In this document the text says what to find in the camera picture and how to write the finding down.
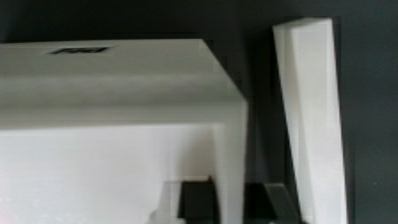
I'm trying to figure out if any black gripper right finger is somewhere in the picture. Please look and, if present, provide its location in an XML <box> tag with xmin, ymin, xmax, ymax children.
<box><xmin>244</xmin><ymin>183</ymin><xmax>304</xmax><ymax>224</ymax></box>

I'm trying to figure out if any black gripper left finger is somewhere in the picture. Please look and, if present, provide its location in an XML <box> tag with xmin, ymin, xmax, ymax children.
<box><xmin>178</xmin><ymin>178</ymin><xmax>221</xmax><ymax>224</ymax></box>

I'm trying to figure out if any white front boundary rail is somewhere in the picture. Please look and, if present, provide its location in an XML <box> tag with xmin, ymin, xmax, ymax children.
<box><xmin>274</xmin><ymin>18</ymin><xmax>349</xmax><ymax>224</ymax></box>

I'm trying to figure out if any white drawer with knob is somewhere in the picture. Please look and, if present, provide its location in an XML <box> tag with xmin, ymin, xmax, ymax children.
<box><xmin>0</xmin><ymin>39</ymin><xmax>247</xmax><ymax>224</ymax></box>

